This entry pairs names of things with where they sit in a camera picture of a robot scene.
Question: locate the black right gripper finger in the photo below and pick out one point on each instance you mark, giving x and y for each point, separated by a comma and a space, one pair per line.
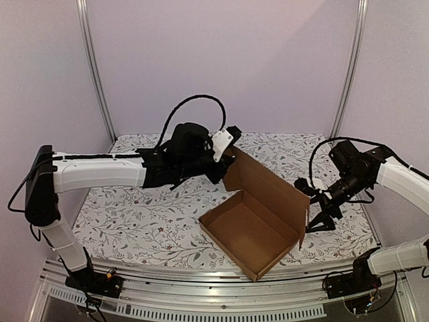
319, 216
323, 225

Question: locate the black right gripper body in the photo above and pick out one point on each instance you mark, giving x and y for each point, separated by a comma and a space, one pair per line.
325, 204

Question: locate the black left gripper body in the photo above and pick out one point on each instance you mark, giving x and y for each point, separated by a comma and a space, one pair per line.
215, 176

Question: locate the brown cardboard box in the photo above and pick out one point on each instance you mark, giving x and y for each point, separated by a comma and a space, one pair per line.
262, 222

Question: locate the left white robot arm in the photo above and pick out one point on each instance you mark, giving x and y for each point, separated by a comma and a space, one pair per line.
191, 151

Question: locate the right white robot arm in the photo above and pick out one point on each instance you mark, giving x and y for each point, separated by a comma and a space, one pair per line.
360, 172

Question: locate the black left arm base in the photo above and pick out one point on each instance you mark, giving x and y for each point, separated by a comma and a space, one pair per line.
107, 284

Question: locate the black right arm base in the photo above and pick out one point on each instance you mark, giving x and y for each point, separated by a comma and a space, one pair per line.
361, 279

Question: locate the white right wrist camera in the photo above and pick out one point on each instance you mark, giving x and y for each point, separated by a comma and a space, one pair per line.
302, 185

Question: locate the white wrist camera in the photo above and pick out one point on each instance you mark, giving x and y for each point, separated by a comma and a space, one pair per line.
302, 185
224, 138

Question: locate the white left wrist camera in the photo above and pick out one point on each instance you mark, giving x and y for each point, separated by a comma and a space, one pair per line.
224, 138

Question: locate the right aluminium frame post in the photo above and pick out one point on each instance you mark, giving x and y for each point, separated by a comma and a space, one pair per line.
362, 7

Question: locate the aluminium frame post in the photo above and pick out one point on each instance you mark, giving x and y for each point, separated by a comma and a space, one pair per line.
83, 16
362, 7

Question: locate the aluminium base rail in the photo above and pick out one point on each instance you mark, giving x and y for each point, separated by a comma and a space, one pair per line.
155, 293

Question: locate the left aluminium frame post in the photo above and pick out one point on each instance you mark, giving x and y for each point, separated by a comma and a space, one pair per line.
83, 16

